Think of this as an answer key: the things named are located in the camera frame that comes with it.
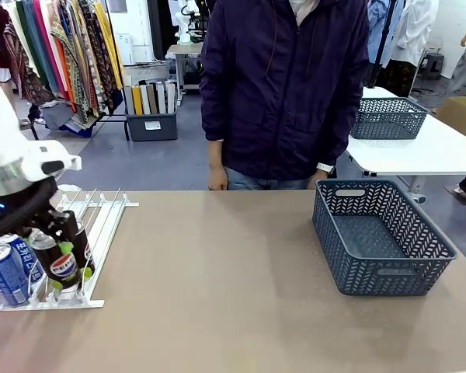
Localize light blue hanging shirt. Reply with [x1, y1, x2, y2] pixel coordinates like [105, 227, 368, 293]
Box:
[367, 0, 398, 65]

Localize white hanging coat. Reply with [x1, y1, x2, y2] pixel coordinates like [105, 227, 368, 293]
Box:
[390, 0, 440, 68]

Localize person's blue jeans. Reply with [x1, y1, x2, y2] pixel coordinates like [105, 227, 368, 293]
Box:
[223, 166, 320, 191]

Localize white side table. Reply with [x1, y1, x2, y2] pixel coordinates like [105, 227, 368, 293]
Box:
[345, 85, 466, 195]

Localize yellow fabric roll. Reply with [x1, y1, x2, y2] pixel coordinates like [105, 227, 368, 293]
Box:
[132, 85, 144, 116]

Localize white wire can dispenser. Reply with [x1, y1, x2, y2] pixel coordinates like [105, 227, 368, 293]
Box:
[0, 187, 140, 312]

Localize person's left forearm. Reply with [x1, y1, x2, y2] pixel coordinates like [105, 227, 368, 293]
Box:
[317, 73, 370, 169]

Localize brown cardboard box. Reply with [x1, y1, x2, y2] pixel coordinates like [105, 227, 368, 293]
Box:
[434, 96, 466, 145]

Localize grey background work table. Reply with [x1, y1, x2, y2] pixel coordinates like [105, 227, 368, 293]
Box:
[165, 42, 203, 94]

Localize black corrugated cable hose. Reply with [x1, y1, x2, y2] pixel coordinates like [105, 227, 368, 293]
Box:
[0, 176, 61, 236]

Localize blue-grey woven plastic basket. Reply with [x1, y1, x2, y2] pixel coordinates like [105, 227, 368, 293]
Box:
[311, 178, 458, 297]
[349, 96, 430, 140]

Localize grey plastic storage bin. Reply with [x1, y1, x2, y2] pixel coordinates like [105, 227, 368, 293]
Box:
[126, 110, 179, 141]

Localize grey fabric roll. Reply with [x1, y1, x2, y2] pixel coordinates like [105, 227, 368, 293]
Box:
[123, 85, 135, 116]

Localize blue Pocari Sweat can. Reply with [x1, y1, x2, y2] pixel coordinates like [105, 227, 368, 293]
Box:
[0, 242, 30, 308]
[0, 232, 47, 287]

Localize orange hanging cloth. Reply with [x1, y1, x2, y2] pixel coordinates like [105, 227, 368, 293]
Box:
[54, 37, 78, 113]

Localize white air purifier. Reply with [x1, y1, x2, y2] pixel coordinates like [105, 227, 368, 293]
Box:
[114, 33, 135, 66]

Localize person in navy jacket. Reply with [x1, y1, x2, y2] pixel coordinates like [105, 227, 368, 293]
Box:
[199, 0, 370, 182]

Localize brown fabric roll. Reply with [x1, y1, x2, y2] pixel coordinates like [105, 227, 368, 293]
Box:
[146, 83, 158, 114]

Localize dark plastic stool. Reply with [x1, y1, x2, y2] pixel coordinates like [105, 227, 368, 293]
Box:
[418, 50, 446, 81]

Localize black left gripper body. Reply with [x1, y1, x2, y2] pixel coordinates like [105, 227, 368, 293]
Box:
[0, 193, 54, 239]

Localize patterned hanging cloth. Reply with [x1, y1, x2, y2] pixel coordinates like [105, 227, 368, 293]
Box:
[50, 0, 116, 125]

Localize person's right hand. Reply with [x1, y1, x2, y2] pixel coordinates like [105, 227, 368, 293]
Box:
[208, 165, 229, 191]

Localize yellow hanging cloth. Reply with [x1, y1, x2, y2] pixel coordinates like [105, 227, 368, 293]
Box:
[94, 0, 124, 91]

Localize person's right forearm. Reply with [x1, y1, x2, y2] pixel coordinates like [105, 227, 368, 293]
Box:
[200, 73, 228, 169]

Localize white fabric roll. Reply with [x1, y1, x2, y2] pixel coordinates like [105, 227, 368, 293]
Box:
[165, 80, 177, 113]
[139, 83, 151, 115]
[156, 82, 168, 114]

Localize person's left hand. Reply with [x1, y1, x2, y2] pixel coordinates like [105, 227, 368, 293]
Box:
[309, 170, 337, 183]

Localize teal hanging cloth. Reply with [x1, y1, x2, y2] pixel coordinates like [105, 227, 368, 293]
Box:
[21, 0, 61, 92]

